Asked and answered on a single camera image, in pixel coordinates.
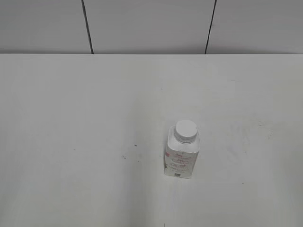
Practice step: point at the white screw cap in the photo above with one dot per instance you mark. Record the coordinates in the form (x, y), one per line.
(186, 129)

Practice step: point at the white square drink bottle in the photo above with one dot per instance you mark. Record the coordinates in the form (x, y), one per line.
(180, 158)

